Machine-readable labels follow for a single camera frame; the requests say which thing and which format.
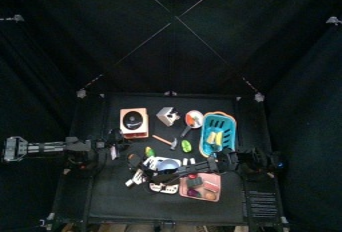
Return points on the small red toy apple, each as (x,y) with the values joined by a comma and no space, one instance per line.
(193,176)

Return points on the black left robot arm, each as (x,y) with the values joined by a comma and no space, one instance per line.
(44,147)

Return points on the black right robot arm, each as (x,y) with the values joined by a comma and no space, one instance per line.
(222,164)

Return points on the blue toy bowl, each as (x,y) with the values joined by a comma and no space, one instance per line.
(169,165)

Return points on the green yellow toy pepper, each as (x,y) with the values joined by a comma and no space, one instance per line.
(150,151)

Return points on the pink toy stove black burner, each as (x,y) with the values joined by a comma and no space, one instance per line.
(134,122)

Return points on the small white toy piece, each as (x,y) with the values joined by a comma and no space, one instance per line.
(193,161)
(185,161)

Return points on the dark grey toy block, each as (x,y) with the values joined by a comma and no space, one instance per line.
(194,183)

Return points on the purple toy eggplant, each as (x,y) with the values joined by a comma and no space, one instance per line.
(193,193)

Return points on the green toy vegetable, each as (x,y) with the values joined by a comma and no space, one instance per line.
(186,146)

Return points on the pink rectangular tray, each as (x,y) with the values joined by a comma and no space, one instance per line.
(213,179)

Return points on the pink toy block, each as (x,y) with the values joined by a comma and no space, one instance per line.
(211,186)

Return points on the grey white toy cube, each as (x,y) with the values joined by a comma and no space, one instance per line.
(167,116)

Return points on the orange toy fruit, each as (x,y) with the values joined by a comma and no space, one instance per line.
(210,196)

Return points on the yellow toy corn piece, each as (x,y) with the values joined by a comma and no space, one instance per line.
(210,138)
(219,138)

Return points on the orange toy food slice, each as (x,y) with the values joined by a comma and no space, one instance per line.
(191,119)

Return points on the grey toy frying pan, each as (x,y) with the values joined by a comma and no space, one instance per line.
(194,119)

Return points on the teal basket orange rim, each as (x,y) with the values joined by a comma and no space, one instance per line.
(218,136)

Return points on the white text label sticker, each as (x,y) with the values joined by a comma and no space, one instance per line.
(262,204)

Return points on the silver frame bracket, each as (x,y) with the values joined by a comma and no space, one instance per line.
(259,97)
(18,18)
(333,20)
(170,93)
(80,93)

